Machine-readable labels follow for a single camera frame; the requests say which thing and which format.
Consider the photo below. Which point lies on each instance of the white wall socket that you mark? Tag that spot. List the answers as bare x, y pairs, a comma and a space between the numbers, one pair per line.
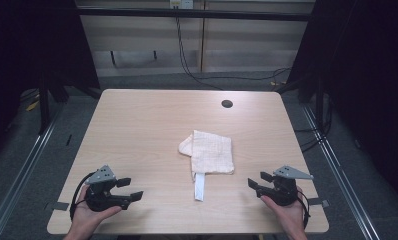
181, 3

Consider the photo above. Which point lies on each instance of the metal floor rail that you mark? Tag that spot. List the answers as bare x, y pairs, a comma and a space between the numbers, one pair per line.
20, 176
340, 173

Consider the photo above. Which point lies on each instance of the black round table grommet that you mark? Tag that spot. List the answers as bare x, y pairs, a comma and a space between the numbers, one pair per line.
227, 103

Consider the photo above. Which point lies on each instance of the person's right hand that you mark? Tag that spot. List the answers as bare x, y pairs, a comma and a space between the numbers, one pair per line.
288, 215

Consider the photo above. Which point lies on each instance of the yellow floor tape piece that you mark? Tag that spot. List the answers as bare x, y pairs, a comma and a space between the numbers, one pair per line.
32, 106

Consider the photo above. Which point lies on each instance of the grey tape strip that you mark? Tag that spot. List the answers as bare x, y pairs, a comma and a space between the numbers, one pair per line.
57, 206
317, 202

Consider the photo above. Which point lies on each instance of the black horizontal metal bar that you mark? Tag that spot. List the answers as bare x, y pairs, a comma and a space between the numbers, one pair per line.
193, 14

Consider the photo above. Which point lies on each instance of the black curtain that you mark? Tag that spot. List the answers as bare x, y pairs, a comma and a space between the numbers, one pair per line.
367, 83
27, 50

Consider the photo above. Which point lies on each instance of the person's left hand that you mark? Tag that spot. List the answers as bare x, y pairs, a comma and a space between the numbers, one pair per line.
87, 216

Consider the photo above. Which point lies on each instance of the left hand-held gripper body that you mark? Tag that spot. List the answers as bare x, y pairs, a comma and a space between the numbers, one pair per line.
100, 195

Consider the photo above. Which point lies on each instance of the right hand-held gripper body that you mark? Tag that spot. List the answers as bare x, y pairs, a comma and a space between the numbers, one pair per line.
282, 191

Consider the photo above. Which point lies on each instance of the small black floor strip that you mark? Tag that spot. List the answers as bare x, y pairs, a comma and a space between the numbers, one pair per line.
69, 140

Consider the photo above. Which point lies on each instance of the white cloth towel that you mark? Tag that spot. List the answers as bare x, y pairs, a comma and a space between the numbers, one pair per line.
210, 153

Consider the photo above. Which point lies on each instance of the black metal stand leg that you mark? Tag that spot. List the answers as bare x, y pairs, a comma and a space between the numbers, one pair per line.
43, 110

